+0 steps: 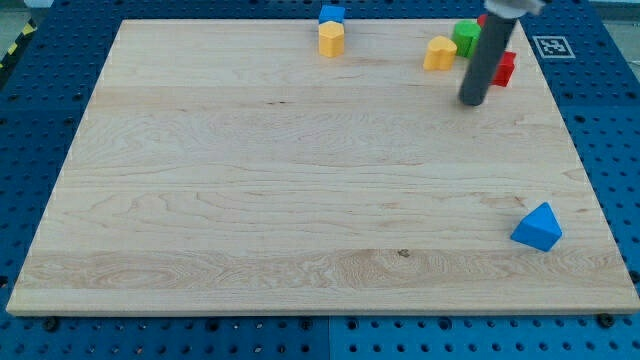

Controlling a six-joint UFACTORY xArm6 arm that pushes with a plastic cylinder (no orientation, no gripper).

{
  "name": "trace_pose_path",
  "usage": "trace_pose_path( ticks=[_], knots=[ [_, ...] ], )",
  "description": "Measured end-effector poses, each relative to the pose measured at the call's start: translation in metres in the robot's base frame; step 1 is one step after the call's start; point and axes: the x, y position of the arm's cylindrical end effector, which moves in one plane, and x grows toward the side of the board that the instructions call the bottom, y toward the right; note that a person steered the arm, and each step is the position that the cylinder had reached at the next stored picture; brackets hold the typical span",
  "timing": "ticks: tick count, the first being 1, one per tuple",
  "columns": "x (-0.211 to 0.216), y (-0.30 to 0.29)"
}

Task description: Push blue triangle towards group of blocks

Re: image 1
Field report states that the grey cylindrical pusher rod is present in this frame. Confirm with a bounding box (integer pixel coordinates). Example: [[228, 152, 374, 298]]
[[458, 12, 517, 106]]

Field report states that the silver rod mount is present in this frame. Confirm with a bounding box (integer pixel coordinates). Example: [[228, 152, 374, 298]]
[[484, 0, 545, 19]]

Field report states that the blue triangle block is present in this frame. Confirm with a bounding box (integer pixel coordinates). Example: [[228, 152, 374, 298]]
[[510, 202, 563, 252]]

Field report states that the red block behind rod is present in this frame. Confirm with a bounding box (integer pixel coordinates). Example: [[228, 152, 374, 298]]
[[476, 14, 487, 27]]

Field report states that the green cylinder block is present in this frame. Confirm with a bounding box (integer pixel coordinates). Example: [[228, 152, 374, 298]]
[[451, 20, 481, 58]]

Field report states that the red block right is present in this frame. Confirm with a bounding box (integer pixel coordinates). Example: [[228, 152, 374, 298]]
[[492, 51, 517, 87]]

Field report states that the white fiducial marker tag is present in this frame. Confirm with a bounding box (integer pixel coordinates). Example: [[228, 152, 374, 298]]
[[533, 35, 575, 59]]

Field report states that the yellow heart block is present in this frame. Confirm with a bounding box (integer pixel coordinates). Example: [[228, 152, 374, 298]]
[[423, 36, 458, 71]]

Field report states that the yellow hexagon block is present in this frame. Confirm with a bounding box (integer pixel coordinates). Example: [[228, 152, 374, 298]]
[[318, 21, 345, 58]]

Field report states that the blue square block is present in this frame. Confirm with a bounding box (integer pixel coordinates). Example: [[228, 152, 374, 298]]
[[318, 5, 346, 24]]

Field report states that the wooden board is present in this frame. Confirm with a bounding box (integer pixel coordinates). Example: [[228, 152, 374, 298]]
[[7, 19, 639, 317]]

